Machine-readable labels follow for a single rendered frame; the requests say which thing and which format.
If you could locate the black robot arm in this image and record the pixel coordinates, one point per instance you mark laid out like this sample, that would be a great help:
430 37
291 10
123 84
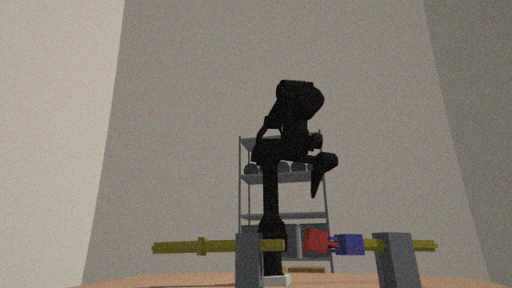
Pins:
297 102

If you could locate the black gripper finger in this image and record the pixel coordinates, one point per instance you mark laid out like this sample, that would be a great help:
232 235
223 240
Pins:
316 176
266 164

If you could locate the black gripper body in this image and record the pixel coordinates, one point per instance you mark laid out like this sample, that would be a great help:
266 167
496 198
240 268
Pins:
293 155

